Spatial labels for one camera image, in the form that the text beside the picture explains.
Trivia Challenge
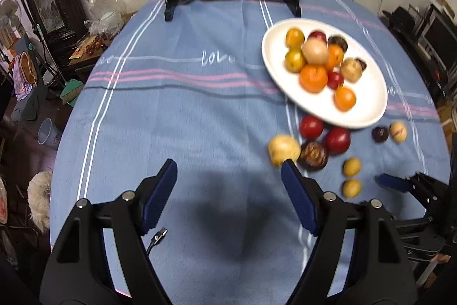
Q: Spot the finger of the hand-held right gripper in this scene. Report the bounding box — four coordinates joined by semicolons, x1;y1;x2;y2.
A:
391;217;444;233
374;172;450;220

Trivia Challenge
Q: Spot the large pale tan fruit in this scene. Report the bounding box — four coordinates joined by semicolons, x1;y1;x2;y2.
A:
302;39;330;65

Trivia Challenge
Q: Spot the yellow green citrus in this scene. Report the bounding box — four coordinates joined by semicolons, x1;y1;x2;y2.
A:
284;48;306;73

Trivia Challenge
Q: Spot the white teapot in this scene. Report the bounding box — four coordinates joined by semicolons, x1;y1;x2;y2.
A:
99;11;122;30

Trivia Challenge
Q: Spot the yellow orange citrus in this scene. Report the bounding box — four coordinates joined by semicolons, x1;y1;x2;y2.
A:
285;27;306;49

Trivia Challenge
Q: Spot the woven basket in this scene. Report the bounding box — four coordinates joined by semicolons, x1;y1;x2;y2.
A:
14;51;38;87

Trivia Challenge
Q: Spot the white plastic bucket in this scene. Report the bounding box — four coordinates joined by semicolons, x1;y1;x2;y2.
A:
37;118;62;150

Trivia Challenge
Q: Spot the black cable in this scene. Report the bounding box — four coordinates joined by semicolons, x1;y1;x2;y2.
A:
145;227;168;256

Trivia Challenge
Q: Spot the wooden tray with red fruit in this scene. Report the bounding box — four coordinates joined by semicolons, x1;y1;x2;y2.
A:
69;33;108;60

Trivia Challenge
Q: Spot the black computer monitor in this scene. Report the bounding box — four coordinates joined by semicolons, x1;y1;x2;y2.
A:
423;5;457;71

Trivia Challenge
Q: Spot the pale yellow round fruit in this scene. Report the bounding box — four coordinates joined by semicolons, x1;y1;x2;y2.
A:
268;134;301;168

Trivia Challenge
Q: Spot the cardboard box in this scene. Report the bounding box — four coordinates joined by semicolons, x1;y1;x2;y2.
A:
437;105;457;134

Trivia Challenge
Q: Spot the large orange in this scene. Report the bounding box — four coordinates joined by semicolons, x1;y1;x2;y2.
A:
299;64;328;93

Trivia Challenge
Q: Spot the small orange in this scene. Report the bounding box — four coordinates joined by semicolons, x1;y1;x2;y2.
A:
334;86;357;112
326;44;345;71

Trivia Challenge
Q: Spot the white fluffy mop head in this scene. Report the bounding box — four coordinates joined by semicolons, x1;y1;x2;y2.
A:
27;171;53;232

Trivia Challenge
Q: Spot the tan spotted fruit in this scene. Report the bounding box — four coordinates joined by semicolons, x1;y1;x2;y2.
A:
340;58;364;83

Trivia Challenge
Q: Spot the dark purple mangosteen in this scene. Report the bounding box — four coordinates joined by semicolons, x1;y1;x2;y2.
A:
297;141;329;170
327;35;348;53

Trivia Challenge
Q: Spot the white round plate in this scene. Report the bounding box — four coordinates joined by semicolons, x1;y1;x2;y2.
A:
261;18;388;129

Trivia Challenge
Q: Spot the black hat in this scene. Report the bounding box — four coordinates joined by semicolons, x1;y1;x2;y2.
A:
380;7;416;30

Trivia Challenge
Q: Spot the standing fan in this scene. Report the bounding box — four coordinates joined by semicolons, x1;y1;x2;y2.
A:
0;0;22;41

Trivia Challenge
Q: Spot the small tan fruit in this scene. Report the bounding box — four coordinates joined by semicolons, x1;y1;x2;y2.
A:
389;121;408;143

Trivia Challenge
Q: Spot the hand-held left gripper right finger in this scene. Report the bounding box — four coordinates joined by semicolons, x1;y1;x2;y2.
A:
280;158;418;305

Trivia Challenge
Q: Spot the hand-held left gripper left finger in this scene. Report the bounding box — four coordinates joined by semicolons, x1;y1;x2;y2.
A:
39;158;178;305

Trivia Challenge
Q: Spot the small yellow fruit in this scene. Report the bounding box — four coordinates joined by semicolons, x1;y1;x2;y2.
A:
342;179;363;199
343;157;362;177

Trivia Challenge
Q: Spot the blue striped tablecloth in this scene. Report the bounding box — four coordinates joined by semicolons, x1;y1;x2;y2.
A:
50;0;452;305

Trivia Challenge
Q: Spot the pink cloth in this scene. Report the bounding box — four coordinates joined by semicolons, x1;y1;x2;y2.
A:
12;65;33;100

